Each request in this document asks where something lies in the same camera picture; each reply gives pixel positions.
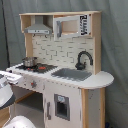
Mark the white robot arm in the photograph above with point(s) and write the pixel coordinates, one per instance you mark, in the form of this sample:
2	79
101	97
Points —
7	98

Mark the grey range hood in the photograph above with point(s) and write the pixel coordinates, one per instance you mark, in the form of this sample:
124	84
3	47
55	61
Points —
38	27

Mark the left red oven knob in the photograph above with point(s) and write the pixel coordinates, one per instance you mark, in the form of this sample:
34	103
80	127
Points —
33	84

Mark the black toy faucet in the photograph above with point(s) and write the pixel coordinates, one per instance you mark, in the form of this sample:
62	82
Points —
81	64

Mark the white dishwasher door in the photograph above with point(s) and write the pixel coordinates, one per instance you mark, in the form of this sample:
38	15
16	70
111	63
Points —
62	106

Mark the grey toy sink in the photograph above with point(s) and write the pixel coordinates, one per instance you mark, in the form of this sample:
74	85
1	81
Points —
72	74

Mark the wooden toy kitchen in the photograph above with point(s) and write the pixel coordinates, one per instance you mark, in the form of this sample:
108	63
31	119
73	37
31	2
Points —
62	53

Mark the black toy stovetop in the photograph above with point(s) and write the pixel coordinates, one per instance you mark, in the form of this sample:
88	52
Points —
39	68

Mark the silver toy pot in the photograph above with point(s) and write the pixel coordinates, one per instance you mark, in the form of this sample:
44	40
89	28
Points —
29	61

